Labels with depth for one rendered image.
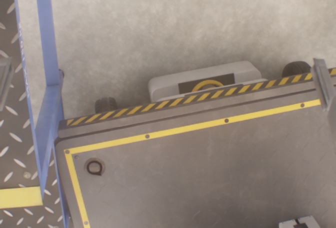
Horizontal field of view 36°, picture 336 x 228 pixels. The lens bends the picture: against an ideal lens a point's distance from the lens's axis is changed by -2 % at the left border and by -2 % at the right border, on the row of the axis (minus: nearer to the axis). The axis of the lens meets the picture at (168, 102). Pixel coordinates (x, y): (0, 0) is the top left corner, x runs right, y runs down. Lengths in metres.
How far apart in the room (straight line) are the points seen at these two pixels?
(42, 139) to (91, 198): 0.23
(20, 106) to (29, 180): 0.11
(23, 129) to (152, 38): 0.65
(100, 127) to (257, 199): 0.37
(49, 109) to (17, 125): 0.33
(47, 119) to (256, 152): 0.43
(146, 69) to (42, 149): 0.52
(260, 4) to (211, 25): 0.13
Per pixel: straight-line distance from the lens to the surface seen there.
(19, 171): 0.77
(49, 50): 1.19
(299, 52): 1.42
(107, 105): 1.24
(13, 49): 0.71
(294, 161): 1.15
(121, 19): 1.30
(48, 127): 0.98
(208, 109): 1.05
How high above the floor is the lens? 1.28
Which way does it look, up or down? 69 degrees down
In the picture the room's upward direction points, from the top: 159 degrees clockwise
